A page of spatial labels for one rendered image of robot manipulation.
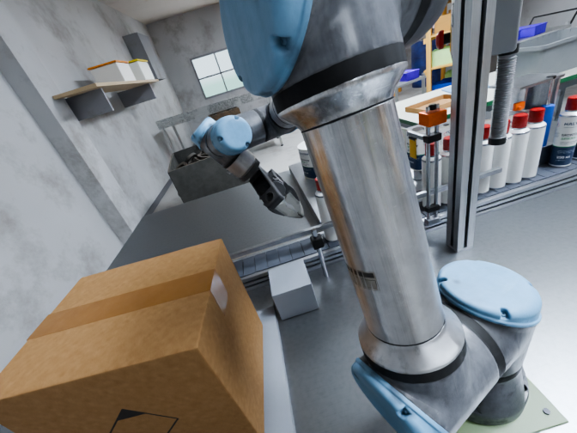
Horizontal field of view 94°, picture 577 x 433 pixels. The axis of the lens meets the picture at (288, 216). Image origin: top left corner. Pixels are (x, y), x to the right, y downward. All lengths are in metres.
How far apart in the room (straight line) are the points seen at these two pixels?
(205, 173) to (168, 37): 5.97
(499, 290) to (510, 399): 0.18
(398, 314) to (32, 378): 0.46
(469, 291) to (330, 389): 0.33
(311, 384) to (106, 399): 0.35
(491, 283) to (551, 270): 0.41
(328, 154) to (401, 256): 0.11
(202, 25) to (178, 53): 0.93
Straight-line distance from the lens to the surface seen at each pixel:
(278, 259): 0.83
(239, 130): 0.57
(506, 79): 0.80
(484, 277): 0.46
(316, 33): 0.21
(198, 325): 0.40
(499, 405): 0.57
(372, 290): 0.29
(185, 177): 3.15
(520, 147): 1.03
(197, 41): 8.60
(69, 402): 0.51
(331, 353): 0.65
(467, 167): 0.73
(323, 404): 0.61
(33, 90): 3.36
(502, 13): 0.69
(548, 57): 2.76
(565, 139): 1.16
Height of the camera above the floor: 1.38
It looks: 29 degrees down
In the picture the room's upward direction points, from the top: 17 degrees counter-clockwise
